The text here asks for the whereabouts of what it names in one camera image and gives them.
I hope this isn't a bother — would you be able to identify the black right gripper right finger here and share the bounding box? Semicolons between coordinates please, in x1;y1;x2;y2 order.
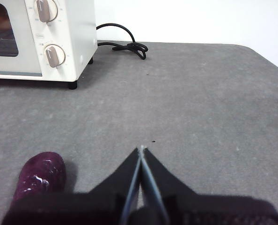
141;147;278;225

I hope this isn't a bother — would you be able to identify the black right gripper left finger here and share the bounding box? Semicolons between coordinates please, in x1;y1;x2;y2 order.
2;147;142;225

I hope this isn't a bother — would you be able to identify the cream glass oven door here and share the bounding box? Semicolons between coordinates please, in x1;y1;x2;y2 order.
0;0;43;78

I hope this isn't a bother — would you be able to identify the purple sweet potato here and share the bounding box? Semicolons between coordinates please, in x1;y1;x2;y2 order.
12;151;67;202

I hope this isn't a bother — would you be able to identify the cream oven timer knob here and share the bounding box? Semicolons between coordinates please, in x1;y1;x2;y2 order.
44;44;66;68

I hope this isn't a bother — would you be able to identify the cream toaster oven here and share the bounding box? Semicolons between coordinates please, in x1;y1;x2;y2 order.
0;0;98;90

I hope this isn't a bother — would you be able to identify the metal oven rack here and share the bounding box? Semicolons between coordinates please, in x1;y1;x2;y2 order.
0;35;19;57

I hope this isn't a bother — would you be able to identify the cream oven temperature knob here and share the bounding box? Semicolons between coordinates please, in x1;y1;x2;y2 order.
35;0;59;23

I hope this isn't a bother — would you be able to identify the black oven power cable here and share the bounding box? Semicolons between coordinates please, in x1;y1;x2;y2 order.
96;22;149;60

